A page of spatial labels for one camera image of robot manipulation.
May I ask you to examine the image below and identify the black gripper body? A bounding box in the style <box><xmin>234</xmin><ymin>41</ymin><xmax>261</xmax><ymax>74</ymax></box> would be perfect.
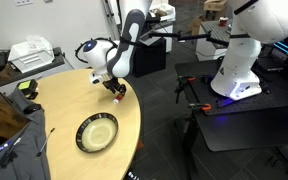
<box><xmin>101</xmin><ymin>77</ymin><xmax>123</xmax><ymax>94</ymax></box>

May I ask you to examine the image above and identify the black bowl with cream inside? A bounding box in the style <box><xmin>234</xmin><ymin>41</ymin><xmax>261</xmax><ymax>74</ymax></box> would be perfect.
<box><xmin>75</xmin><ymin>112</ymin><xmax>120</xmax><ymax>154</ymax></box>

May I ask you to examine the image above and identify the black cabinet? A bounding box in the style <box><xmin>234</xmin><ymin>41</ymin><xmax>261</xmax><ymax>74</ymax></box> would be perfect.
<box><xmin>131</xmin><ymin>35</ymin><xmax>167</xmax><ymax>79</ymax></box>

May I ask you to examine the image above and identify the black computer mouse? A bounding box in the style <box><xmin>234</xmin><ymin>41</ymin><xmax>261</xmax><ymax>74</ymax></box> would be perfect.
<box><xmin>22</xmin><ymin>102</ymin><xmax>43</xmax><ymax>115</ymax></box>

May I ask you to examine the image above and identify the black and yellow-green device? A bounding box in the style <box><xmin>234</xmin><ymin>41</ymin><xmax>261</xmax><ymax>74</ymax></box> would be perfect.
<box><xmin>16</xmin><ymin>78</ymin><xmax>39</xmax><ymax>101</ymax></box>

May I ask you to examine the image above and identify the white printer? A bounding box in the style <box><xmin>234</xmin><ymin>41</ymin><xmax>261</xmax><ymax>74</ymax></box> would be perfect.
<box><xmin>7</xmin><ymin>35</ymin><xmax>56</xmax><ymax>74</ymax></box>

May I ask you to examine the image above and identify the black boom rod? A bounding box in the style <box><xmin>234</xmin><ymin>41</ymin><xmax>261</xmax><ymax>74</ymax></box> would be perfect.
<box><xmin>145</xmin><ymin>16</ymin><xmax>252</xmax><ymax>48</ymax></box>

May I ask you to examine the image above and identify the thin black pen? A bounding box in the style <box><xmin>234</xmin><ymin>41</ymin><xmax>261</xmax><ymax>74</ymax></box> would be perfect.
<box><xmin>34</xmin><ymin>127</ymin><xmax>56</xmax><ymax>158</ymax></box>

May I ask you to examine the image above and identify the dark side desk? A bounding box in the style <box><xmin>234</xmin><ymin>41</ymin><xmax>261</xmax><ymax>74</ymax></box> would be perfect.
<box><xmin>0</xmin><ymin>46</ymin><xmax>67</xmax><ymax>89</ymax></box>

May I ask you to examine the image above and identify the white cabinet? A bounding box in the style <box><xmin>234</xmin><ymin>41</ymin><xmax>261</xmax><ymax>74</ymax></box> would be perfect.
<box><xmin>195</xmin><ymin>19</ymin><xmax>234</xmax><ymax>62</ymax></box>

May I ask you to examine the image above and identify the brown wooden shelf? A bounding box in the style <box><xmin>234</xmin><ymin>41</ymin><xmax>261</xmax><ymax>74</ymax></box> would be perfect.
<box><xmin>0</xmin><ymin>77</ymin><xmax>31</xmax><ymax>145</ymax></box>

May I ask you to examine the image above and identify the gray cloth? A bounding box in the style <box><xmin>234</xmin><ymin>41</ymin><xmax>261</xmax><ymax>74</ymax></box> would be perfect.
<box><xmin>0</xmin><ymin>87</ymin><xmax>52</xmax><ymax>180</ymax></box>

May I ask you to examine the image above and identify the red cup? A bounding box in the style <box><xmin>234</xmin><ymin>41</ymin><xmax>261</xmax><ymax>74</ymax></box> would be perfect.
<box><xmin>218</xmin><ymin>16</ymin><xmax>229</xmax><ymax>28</ymax></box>

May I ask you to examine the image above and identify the brown cardboard box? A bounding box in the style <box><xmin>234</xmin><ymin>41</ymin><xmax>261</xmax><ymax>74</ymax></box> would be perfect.
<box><xmin>203</xmin><ymin>0</ymin><xmax>229</xmax><ymax>13</ymax></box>

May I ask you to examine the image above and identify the blue and white pen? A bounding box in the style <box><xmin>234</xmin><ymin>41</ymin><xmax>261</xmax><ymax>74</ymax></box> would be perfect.
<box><xmin>0</xmin><ymin>137</ymin><xmax>22</xmax><ymax>158</ymax></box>

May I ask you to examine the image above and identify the black perforated robot table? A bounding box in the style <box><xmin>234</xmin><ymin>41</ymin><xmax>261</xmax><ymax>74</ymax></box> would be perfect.
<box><xmin>174</xmin><ymin>59</ymin><xmax>288</xmax><ymax>153</ymax></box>

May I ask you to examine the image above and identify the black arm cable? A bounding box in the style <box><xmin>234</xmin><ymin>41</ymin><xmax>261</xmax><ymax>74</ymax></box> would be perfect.
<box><xmin>74</xmin><ymin>37</ymin><xmax>119</xmax><ymax>65</ymax></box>

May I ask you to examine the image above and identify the black clamp with orange handle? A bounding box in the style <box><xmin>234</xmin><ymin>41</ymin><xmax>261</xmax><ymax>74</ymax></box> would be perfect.
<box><xmin>187</xmin><ymin>102</ymin><xmax>213</xmax><ymax>113</ymax></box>
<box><xmin>174</xmin><ymin>75</ymin><xmax>197</xmax><ymax>104</ymax></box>

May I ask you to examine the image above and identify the white wall outlet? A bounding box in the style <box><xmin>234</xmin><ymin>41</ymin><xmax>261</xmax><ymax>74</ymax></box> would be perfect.
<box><xmin>12</xmin><ymin>0</ymin><xmax>35</xmax><ymax>7</ymax></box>

